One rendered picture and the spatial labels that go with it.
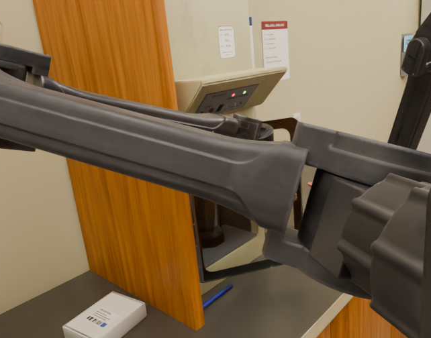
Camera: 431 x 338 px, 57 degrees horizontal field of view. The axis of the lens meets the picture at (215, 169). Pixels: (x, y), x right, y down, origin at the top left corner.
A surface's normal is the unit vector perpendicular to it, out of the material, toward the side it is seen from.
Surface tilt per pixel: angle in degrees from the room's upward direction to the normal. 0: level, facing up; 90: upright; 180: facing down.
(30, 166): 90
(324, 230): 69
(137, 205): 90
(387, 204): 32
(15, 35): 90
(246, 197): 79
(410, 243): 56
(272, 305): 0
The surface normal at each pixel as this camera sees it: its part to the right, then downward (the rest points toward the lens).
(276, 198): -0.22, 0.11
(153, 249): -0.68, 0.27
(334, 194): -0.91, -0.17
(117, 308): -0.10, -0.96
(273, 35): 0.72, 0.12
